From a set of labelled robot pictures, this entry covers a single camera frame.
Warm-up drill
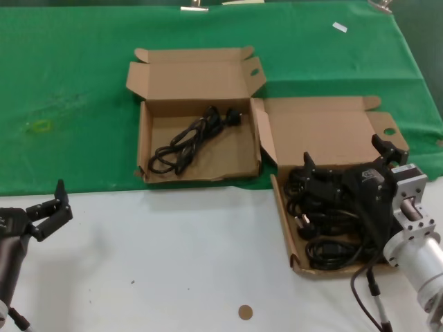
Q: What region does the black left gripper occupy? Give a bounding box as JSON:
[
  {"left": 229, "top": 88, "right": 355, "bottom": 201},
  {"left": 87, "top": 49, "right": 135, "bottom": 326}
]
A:
[{"left": 0, "top": 178, "right": 74, "bottom": 242}]

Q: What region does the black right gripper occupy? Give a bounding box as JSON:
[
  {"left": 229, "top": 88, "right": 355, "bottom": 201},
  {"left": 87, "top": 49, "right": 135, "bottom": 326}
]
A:
[{"left": 303, "top": 134, "right": 410, "bottom": 249}]

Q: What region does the black power cable bundle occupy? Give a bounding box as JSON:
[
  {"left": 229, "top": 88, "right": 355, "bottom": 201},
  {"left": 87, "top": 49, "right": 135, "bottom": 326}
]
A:
[
  {"left": 306, "top": 207, "right": 392, "bottom": 270},
  {"left": 148, "top": 105, "right": 244, "bottom": 176},
  {"left": 286, "top": 167, "right": 364, "bottom": 240}
]

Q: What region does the right open cardboard box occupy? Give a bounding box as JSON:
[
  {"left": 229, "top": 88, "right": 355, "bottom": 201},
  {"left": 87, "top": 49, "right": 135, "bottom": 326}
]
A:
[{"left": 249, "top": 95, "right": 430, "bottom": 280}]

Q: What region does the open cardboard box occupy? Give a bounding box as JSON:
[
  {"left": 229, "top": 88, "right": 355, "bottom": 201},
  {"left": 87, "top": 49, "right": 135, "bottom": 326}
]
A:
[
  {"left": 249, "top": 95, "right": 430, "bottom": 280},
  {"left": 125, "top": 46, "right": 267, "bottom": 184}
]

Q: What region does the left open cardboard box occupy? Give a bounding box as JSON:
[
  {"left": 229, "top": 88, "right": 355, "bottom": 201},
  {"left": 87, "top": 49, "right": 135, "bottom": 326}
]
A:
[{"left": 125, "top": 46, "right": 267, "bottom": 184}]

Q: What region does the green table cloth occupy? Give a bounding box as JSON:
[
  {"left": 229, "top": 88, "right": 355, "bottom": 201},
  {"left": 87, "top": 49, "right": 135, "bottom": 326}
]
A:
[{"left": 0, "top": 0, "right": 443, "bottom": 197}]

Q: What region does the metal cloth clip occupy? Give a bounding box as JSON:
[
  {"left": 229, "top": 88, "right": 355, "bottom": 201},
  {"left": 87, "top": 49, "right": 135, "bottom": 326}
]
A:
[{"left": 368, "top": 0, "right": 394, "bottom": 14}]

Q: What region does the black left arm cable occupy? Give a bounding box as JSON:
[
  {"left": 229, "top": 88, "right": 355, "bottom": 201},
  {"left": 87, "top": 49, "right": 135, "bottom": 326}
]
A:
[{"left": 7, "top": 306, "right": 33, "bottom": 332}]

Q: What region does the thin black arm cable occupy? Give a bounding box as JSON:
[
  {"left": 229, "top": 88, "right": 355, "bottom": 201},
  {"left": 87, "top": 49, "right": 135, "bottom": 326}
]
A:
[{"left": 350, "top": 254, "right": 383, "bottom": 328}]

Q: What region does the black cable with silver connector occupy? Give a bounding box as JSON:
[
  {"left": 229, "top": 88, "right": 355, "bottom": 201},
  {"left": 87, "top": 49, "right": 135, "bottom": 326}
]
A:
[{"left": 366, "top": 268, "right": 394, "bottom": 332}]

